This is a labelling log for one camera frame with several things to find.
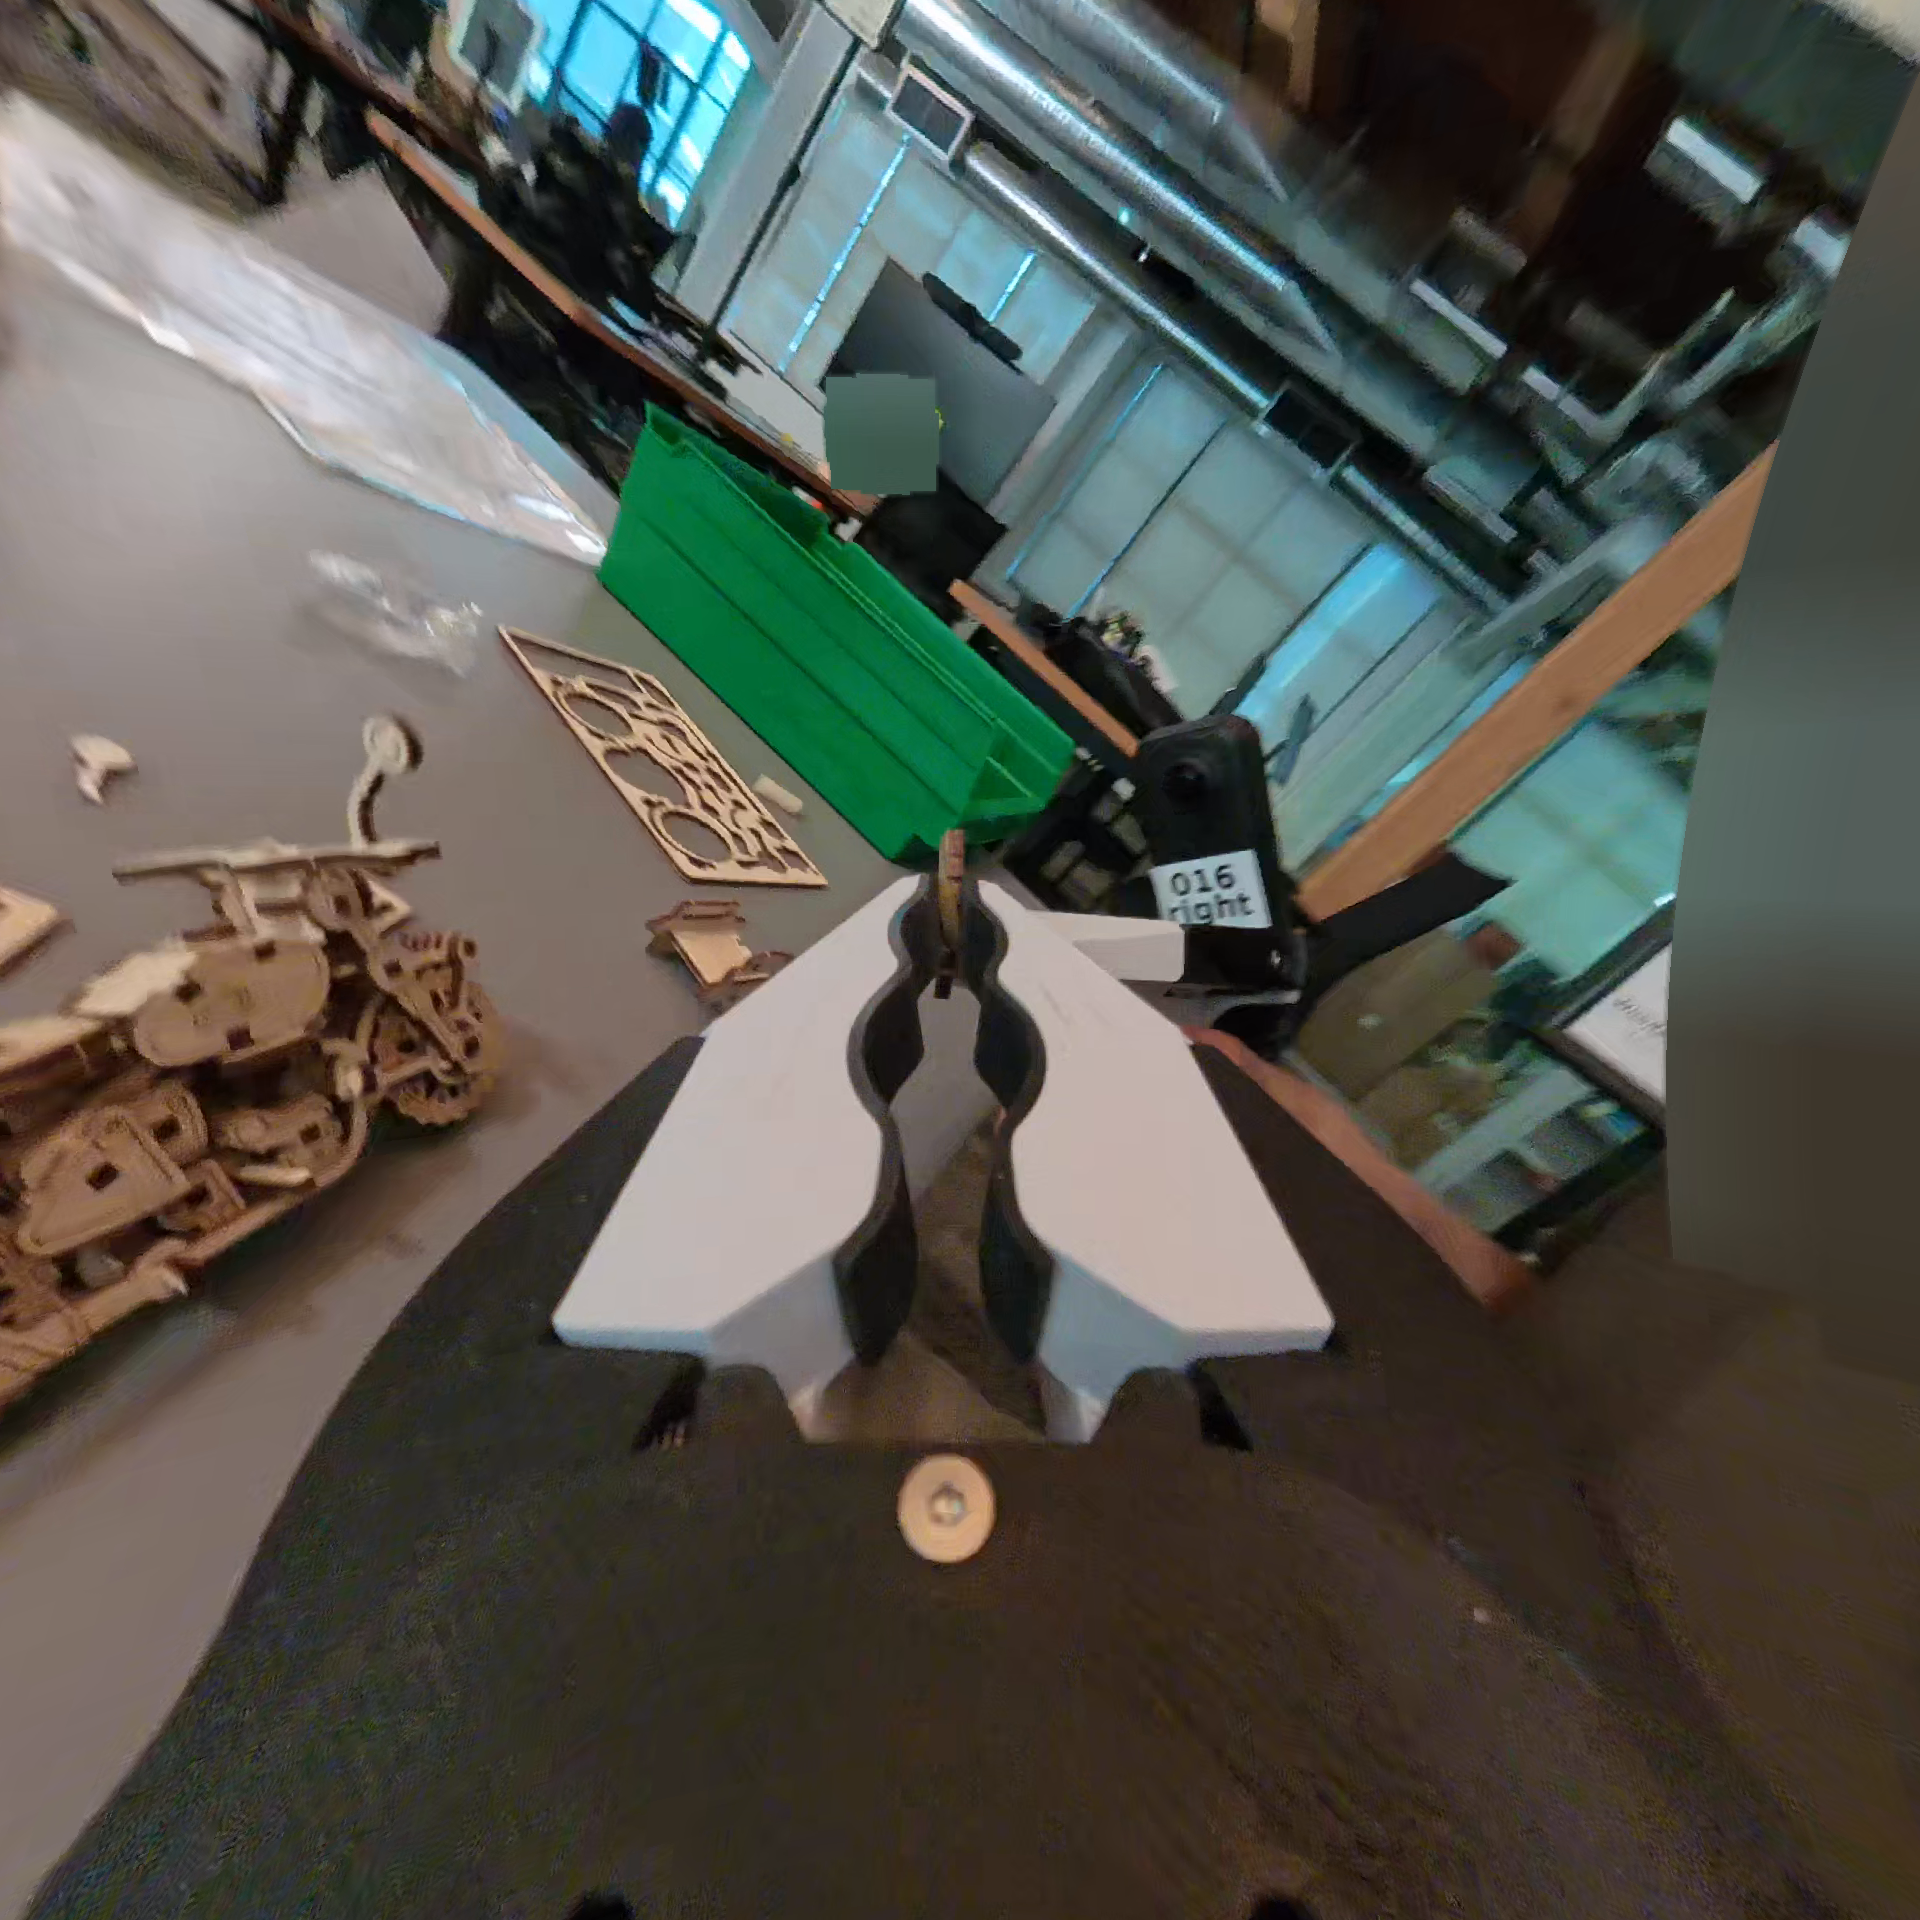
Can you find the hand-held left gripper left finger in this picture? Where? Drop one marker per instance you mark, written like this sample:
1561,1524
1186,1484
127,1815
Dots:
721,1185

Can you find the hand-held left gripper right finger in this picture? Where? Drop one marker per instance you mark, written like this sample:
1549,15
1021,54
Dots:
1154,1185

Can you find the wooden ribbed seat part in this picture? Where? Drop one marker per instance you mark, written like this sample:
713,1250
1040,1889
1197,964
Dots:
705,946

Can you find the framed marker poster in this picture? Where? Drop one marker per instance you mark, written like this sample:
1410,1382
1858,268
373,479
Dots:
1634,1036

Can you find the wooden motorcycle model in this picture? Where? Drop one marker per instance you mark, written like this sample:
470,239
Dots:
210,991

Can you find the wooden sheet with three holes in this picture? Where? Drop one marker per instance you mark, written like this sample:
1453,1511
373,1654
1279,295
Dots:
570,662

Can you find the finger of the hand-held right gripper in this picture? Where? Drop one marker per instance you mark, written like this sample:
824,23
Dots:
1142,954

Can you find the grey desk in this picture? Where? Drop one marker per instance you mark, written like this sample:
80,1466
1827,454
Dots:
182,629

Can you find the green plastic bin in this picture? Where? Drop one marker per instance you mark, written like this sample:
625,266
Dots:
721,629
1021,750

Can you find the dark monitor screen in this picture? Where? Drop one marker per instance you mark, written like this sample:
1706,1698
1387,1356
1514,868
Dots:
991,390

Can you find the clear plastic bag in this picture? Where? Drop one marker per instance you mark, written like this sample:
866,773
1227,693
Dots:
390,610

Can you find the curved wooden piece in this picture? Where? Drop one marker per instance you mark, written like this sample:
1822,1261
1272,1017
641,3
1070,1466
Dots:
98,764

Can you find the small wooden wheel part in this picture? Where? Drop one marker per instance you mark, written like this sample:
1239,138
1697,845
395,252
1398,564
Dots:
951,901

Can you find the wooden beam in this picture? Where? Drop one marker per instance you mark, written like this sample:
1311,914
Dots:
1530,706

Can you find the small wooden peg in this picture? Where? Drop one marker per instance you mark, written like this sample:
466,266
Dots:
779,793

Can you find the silver ventilation duct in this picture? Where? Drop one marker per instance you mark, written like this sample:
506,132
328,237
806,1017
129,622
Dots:
1142,165

